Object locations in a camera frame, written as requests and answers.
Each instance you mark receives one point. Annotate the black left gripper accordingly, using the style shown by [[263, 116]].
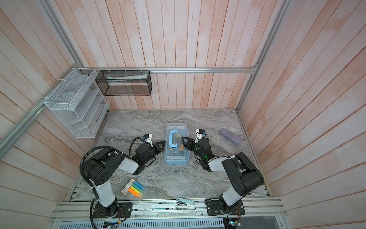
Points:
[[158, 144]]

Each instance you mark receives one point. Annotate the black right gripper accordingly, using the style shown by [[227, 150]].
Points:
[[189, 140]]

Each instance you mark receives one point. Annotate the light blue tool box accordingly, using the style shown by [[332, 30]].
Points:
[[173, 155]]

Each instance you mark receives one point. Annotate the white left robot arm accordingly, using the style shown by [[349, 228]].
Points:
[[100, 163]]

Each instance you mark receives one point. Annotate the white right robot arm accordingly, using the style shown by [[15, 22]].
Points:
[[243, 175]]

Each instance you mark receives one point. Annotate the highlighter pack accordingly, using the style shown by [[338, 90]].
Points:
[[133, 190]]

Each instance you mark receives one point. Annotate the lilac fabric glasses case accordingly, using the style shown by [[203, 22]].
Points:
[[234, 138]]

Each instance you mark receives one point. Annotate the white stapler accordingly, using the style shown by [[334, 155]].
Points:
[[185, 204]]

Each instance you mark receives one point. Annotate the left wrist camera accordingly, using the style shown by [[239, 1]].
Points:
[[148, 139]]

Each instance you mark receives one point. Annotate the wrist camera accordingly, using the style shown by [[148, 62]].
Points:
[[148, 139], [199, 134]]

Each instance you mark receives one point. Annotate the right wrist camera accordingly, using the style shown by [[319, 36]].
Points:
[[199, 134]]

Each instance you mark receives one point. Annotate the black mesh wall basket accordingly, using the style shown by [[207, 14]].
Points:
[[124, 82]]

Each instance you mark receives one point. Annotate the white wire mesh shelf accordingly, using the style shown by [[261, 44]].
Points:
[[79, 106]]

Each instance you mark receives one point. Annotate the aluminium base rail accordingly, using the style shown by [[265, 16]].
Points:
[[167, 209]]

